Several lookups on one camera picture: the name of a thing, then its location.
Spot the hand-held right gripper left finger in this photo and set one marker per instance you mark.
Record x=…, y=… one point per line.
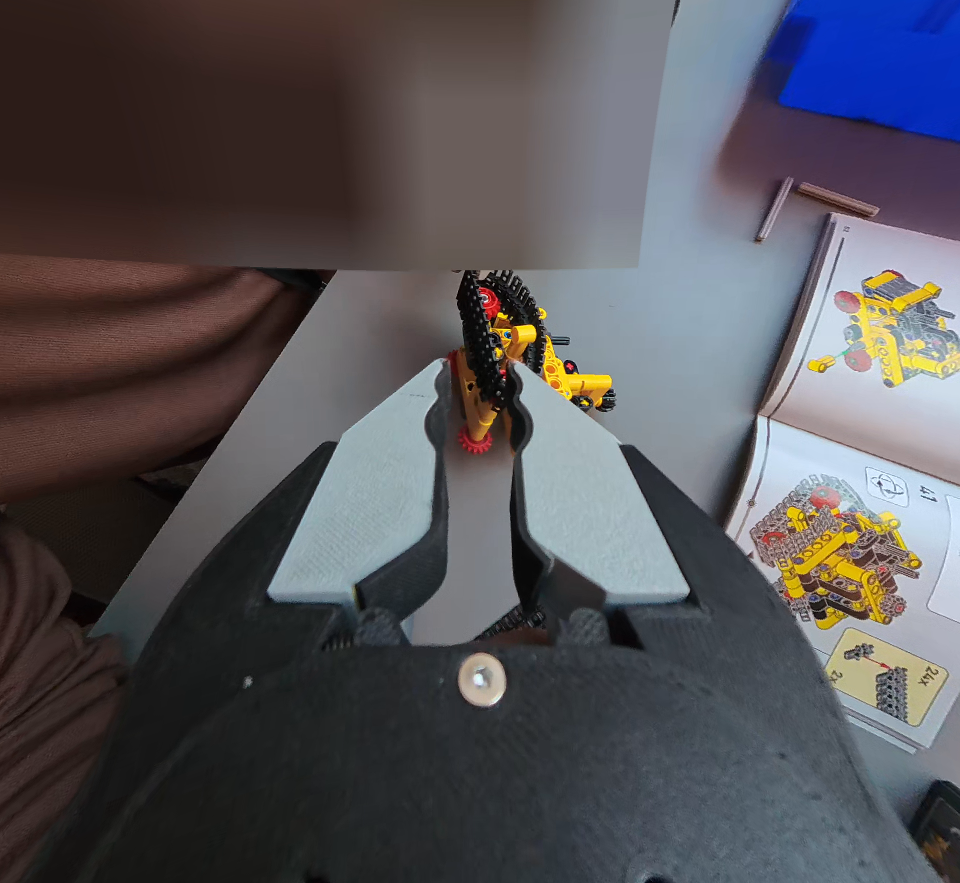
x=360, y=508

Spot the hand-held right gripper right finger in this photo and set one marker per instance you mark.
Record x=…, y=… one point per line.
x=592, y=515

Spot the yellow lego bulldozer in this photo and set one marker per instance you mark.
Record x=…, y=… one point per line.
x=559, y=369

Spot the lego instruction booklet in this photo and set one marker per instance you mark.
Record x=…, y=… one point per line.
x=885, y=388

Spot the black lego box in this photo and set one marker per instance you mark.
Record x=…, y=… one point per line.
x=937, y=830

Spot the person's brown shirt torso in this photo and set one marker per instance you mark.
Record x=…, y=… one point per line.
x=112, y=373

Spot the brown wooden stick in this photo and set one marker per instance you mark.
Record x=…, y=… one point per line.
x=836, y=199
x=773, y=209

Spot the blue plastic bin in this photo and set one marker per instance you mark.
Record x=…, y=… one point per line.
x=877, y=35

